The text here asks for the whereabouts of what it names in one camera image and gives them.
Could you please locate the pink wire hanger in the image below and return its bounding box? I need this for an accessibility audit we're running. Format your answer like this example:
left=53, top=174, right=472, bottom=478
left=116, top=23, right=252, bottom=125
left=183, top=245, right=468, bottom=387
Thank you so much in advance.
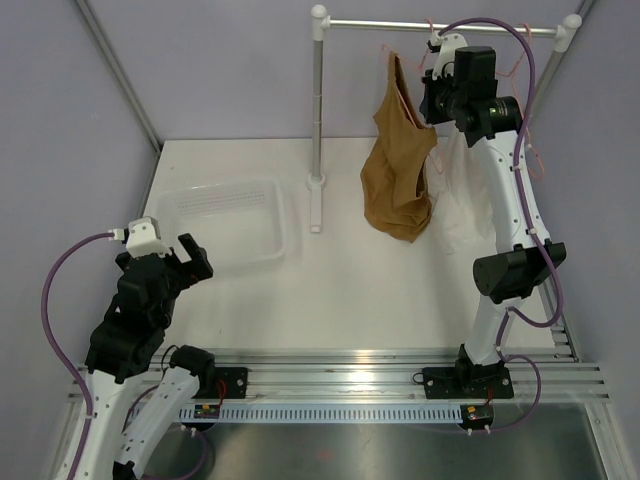
left=380, top=18, right=444, bottom=175
left=494, top=20, right=546, bottom=180

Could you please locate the brown tank top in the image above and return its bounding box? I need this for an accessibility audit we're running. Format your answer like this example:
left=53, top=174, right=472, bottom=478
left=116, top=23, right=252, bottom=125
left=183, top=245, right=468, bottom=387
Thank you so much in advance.
left=360, top=51, right=437, bottom=243

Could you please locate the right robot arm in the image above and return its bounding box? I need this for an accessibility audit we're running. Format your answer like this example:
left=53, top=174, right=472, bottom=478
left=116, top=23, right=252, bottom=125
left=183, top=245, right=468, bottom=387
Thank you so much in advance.
left=420, top=35, right=566, bottom=400

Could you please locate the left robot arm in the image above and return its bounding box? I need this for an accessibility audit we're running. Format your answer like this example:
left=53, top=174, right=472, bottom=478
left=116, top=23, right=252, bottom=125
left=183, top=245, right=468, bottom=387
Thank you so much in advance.
left=69, top=226, right=213, bottom=479

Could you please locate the white tank top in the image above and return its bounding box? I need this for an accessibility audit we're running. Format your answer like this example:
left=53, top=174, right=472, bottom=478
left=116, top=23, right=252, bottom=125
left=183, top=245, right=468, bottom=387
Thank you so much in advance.
left=423, top=129, right=495, bottom=254

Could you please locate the white plastic basket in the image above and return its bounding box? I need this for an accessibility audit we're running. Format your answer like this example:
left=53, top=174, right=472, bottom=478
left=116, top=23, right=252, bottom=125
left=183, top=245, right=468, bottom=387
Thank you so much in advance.
left=151, top=177, right=287, bottom=273

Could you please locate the white clothes rack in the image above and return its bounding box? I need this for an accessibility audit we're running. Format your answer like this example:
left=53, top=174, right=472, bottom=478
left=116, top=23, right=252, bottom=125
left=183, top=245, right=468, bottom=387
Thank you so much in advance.
left=307, top=4, right=561, bottom=234

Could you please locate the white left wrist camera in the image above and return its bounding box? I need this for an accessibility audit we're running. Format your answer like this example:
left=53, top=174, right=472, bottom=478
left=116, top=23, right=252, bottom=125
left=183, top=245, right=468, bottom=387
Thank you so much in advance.
left=108, top=216, right=172, bottom=258

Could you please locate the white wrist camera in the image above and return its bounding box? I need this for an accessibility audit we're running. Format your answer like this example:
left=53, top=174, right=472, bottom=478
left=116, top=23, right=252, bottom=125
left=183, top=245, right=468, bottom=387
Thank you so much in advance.
left=108, top=216, right=172, bottom=258
left=428, top=32, right=468, bottom=80

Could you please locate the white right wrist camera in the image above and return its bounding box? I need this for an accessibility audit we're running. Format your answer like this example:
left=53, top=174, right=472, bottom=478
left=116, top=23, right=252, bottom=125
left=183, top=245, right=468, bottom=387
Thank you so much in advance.
left=428, top=32, right=468, bottom=80

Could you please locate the white slotted cable duct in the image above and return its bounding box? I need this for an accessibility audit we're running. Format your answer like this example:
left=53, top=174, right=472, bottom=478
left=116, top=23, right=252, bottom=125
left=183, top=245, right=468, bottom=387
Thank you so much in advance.
left=178, top=404, right=462, bottom=424

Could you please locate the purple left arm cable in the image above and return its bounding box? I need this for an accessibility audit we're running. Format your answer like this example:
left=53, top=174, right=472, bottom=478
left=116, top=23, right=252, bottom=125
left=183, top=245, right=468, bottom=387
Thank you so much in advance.
left=39, top=232, right=115, bottom=480

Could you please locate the right aluminium frame post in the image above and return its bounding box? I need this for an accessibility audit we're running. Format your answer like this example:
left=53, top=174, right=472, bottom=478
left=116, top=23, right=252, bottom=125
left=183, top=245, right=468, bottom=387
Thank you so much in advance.
left=533, top=0, right=599, bottom=109

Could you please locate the aluminium frame post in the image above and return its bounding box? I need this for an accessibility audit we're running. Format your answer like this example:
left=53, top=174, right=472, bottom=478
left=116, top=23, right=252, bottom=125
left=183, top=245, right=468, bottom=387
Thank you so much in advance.
left=533, top=0, right=599, bottom=109
left=72, top=0, right=162, bottom=151

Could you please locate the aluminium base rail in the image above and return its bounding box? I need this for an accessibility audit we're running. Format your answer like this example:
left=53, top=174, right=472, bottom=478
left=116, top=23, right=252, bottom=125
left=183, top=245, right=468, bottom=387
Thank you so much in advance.
left=64, top=279, right=612, bottom=405

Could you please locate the left aluminium frame post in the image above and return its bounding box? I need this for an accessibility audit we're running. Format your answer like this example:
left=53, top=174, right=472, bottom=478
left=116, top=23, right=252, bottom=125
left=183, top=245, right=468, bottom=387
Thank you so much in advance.
left=72, top=0, right=162, bottom=151

